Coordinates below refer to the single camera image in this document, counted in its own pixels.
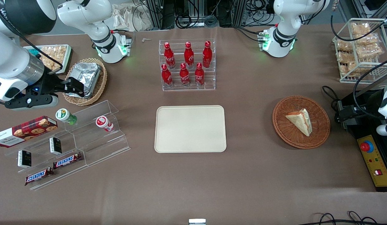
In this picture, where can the red cola bottle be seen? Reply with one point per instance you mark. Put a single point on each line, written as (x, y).
(166, 76)
(207, 55)
(189, 55)
(184, 75)
(169, 57)
(199, 75)

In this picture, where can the black yellow control box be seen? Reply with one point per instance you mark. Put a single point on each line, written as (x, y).
(378, 162)

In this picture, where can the red tartan cookie box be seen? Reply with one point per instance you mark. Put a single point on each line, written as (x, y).
(24, 131)

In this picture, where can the small black white box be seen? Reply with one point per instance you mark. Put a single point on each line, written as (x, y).
(24, 158)
(55, 145)

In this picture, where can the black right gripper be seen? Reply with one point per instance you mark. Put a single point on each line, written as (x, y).
(48, 85)

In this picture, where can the Snickers chocolate bar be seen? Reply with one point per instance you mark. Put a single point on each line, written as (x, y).
(38, 176)
(67, 160)

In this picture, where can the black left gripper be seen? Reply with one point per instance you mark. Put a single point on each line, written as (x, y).
(365, 105)

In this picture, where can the clear acrylic stepped display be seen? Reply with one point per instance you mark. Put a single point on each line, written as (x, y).
(99, 147)

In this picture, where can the aluminium foil tray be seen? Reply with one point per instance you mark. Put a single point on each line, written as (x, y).
(85, 75)

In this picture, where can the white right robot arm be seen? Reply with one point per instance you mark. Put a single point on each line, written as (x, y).
(96, 18)

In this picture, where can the plastic-wrapped triangle sandwich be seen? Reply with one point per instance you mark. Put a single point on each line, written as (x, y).
(301, 120)

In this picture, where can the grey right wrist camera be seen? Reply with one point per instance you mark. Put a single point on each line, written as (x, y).
(30, 101)

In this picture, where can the aluminium frame rack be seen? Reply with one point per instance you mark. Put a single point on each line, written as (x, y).
(155, 12)

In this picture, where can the green lidded cup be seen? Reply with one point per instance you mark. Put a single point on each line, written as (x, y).
(64, 115)

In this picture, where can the small clear plastic clip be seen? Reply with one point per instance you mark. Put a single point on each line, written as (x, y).
(145, 39)

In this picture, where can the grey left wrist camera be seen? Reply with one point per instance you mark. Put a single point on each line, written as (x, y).
(385, 130)

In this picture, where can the light oval wicker basket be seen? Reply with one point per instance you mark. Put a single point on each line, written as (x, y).
(99, 86)

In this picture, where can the red lidded cup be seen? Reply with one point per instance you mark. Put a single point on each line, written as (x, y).
(103, 122)

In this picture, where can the clear bag of crackers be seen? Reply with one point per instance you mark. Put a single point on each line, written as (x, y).
(344, 46)
(346, 61)
(368, 52)
(367, 40)
(360, 29)

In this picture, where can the brown round wicker basket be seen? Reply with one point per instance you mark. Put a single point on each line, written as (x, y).
(290, 134)

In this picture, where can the red emergency stop button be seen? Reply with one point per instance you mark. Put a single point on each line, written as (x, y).
(367, 147)

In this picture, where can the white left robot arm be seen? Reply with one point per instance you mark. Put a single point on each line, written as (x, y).
(284, 37)

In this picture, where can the white tray of snacks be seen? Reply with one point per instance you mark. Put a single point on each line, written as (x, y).
(54, 54)

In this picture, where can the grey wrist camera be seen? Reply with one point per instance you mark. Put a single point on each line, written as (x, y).
(385, 130)
(30, 101)

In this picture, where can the clear acrylic bottle rack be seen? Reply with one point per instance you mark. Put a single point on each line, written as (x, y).
(187, 88)

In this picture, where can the crumpled brown paper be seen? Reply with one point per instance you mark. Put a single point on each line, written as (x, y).
(127, 17)

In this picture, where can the beige plastic tray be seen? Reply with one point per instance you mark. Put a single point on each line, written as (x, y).
(190, 128)

